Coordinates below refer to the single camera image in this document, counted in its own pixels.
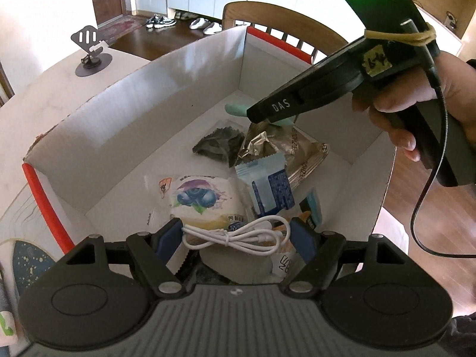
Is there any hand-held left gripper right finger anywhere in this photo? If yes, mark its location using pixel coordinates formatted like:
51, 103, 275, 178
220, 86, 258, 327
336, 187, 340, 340
281, 217, 411, 294

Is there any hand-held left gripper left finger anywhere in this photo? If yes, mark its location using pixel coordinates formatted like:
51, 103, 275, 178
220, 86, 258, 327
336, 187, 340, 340
56, 219, 186, 294

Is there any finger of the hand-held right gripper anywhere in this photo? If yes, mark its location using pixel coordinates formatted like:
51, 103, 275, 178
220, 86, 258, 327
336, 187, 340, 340
246, 37, 372, 124

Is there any white cable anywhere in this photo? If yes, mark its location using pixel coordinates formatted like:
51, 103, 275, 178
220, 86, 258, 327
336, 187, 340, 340
181, 214, 291, 256

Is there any blue and white packet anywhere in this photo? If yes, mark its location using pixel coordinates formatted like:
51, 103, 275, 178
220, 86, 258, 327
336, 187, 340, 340
235, 155, 297, 219

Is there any red and white cardboard box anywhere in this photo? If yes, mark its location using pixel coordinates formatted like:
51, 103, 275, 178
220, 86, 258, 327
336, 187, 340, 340
21, 25, 397, 253

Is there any person's right hand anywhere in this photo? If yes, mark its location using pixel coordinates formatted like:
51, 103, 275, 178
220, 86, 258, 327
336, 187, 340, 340
351, 50, 476, 162

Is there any teal and black snack packet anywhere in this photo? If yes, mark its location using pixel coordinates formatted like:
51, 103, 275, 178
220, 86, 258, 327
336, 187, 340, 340
297, 189, 323, 229

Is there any brown foil snack packet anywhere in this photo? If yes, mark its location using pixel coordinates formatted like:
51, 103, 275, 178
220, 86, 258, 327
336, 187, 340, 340
238, 123, 331, 190

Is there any white bread bag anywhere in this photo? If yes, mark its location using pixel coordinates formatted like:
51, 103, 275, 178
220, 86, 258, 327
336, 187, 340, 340
147, 174, 246, 231

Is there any white plastic packet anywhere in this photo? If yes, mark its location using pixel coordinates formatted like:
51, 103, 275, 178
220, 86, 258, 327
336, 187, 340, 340
201, 247, 298, 283

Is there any clear bag of dark pieces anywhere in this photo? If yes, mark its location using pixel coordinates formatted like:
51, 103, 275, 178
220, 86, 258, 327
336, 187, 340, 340
192, 119, 248, 166

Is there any wooden chair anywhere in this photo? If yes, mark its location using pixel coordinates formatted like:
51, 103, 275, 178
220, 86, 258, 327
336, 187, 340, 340
222, 1, 352, 65

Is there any low white cabinet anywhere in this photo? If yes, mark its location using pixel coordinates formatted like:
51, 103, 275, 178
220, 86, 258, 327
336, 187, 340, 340
134, 0, 168, 15

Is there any patterned door rug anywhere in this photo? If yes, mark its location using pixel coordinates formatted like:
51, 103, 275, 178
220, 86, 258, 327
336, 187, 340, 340
98, 15, 146, 43

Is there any white bag with green print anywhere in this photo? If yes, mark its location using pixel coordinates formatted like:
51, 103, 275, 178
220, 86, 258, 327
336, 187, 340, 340
0, 297, 17, 346

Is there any dark clothing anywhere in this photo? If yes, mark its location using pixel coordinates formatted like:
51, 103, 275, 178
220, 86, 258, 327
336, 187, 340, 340
448, 312, 476, 357

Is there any black phone stand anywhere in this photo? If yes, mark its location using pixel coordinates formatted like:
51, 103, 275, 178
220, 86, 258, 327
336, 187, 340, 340
71, 25, 114, 77

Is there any wooden wall shelf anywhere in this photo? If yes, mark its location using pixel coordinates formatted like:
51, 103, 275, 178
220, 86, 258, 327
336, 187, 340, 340
394, 0, 476, 41

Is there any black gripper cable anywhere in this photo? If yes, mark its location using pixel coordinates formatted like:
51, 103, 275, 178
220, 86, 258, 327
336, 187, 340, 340
411, 18, 476, 258

